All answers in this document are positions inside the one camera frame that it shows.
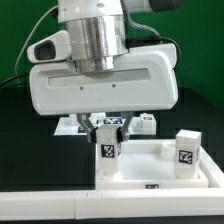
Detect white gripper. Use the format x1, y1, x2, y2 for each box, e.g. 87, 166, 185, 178
27, 30, 178, 143

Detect white square tabletop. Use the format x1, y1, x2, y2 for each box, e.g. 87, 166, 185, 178
95, 139, 209, 190

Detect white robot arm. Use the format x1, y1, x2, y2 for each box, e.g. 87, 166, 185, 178
27, 0, 186, 143

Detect white marker base sheet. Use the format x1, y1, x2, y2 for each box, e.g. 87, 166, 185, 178
53, 113, 158, 137

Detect white L-shaped obstacle fence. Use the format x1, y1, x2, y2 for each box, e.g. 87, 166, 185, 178
0, 153, 224, 221

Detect black cables at base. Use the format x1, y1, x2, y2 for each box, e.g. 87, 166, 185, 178
0, 73, 31, 89

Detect white camera cable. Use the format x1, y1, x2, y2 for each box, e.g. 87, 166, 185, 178
13, 4, 60, 76

